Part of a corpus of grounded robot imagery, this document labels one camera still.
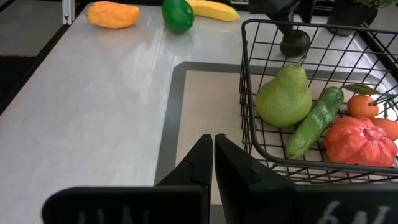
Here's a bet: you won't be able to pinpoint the green pear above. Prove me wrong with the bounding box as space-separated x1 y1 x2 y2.
254 63 313 128

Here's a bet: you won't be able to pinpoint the dark avocado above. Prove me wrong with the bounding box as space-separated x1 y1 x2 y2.
279 29 312 58

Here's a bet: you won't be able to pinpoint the green bell pepper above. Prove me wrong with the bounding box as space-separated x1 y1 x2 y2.
161 0 195 34

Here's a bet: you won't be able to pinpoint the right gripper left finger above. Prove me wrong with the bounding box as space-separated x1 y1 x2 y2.
42 134 214 224

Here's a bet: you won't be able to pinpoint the yellow mango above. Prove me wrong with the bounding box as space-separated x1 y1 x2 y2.
86 1 140 29

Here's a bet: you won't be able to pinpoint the red-orange ribbed tomato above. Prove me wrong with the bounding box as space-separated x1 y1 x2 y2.
323 116 398 168

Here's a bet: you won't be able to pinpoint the orange tangerines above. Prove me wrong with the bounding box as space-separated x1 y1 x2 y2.
341 83 398 141

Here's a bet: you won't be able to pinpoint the aluminium frame post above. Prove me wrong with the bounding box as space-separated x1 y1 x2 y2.
62 0 76 26

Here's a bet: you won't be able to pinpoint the black wire basket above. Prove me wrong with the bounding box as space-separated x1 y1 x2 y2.
239 19 398 184

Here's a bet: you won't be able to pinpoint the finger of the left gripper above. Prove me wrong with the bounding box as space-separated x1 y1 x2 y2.
267 12 295 35
300 0 317 24

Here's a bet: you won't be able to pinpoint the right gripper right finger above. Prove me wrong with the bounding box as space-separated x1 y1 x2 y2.
215 133 398 224

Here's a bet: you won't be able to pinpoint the yellow banana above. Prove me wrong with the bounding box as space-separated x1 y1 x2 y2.
186 0 241 22

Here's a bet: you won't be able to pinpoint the green cucumber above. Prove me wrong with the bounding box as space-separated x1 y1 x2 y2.
285 86 345 159

